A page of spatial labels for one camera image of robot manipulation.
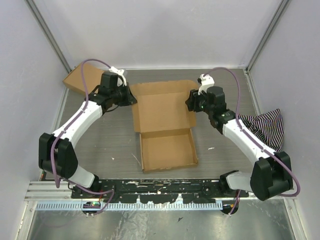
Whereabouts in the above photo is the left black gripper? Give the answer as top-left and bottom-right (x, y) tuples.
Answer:
(111, 82), (138, 107)

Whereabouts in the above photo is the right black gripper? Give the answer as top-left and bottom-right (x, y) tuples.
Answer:
(185, 88), (214, 115)

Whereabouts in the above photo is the cardboard box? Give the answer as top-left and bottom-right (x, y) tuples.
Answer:
(130, 80), (198, 173)
(63, 63), (104, 95)

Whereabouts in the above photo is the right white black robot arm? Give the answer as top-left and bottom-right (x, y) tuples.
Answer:
(185, 86), (294, 201)

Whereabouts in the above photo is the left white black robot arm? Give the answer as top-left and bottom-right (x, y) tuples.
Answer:
(38, 83), (137, 199)

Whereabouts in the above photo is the folded closed cardboard box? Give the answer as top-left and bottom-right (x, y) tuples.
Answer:
(63, 63), (104, 95)

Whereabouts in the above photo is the purple striped cloth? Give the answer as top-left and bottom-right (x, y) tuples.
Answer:
(238, 108), (285, 152)

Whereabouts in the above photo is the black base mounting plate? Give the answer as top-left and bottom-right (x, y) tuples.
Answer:
(68, 178), (238, 204)

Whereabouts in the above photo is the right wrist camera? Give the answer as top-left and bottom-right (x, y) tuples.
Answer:
(197, 74), (215, 95)

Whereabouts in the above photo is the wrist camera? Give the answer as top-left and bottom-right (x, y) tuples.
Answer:
(100, 66), (127, 89)
(197, 74), (215, 95)

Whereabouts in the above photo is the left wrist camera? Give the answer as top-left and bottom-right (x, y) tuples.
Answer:
(100, 66), (127, 89)

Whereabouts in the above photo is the perforated cable duct strip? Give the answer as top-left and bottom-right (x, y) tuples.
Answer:
(35, 200), (223, 211)

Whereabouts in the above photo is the aluminium rail front beam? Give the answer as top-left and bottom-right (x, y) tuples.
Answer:
(24, 178), (298, 201)

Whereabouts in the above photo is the right aluminium frame post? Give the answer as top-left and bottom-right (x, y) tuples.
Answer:
(245, 0), (291, 73)

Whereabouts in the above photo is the aluminium frame post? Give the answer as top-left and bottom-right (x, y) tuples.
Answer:
(245, 0), (291, 73)
(24, 0), (74, 74)

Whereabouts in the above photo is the left aluminium frame post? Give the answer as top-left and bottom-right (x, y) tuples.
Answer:
(24, 0), (74, 74)

